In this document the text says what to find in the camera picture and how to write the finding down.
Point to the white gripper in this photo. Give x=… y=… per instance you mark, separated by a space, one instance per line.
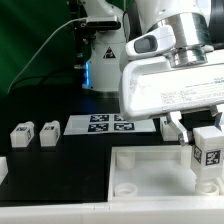
x=151 y=88

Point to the white square table top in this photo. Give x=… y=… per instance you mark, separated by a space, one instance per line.
x=156 y=172

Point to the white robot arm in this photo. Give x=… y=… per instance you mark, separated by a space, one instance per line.
x=158 y=56

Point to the white sheet with markers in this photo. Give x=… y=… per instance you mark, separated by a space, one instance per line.
x=105 y=123

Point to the white front obstacle bar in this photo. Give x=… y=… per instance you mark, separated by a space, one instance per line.
x=195 y=211

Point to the white obstacle bar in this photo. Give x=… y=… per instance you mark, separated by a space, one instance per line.
x=3 y=169
x=195 y=211

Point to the white left obstacle bar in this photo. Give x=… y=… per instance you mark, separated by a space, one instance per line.
x=3 y=169

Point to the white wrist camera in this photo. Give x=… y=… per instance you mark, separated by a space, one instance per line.
x=156 y=42

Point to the grey rear camera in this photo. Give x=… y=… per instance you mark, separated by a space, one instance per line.
x=103 y=22

